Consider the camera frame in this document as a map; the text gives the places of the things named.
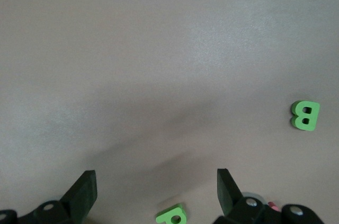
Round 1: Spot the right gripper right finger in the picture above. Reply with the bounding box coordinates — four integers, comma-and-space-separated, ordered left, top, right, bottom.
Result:
214, 168, 326, 224

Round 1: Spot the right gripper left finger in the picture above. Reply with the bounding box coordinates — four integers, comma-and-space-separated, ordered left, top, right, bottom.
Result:
0, 170, 97, 224

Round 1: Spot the green letter P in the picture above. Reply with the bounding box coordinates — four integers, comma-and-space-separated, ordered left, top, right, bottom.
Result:
155, 202, 188, 224

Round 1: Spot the red letter L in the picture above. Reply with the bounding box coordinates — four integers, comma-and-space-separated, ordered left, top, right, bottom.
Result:
267, 201, 281, 213

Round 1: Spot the green letter B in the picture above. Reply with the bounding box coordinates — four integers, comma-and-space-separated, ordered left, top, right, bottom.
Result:
290, 101, 320, 131

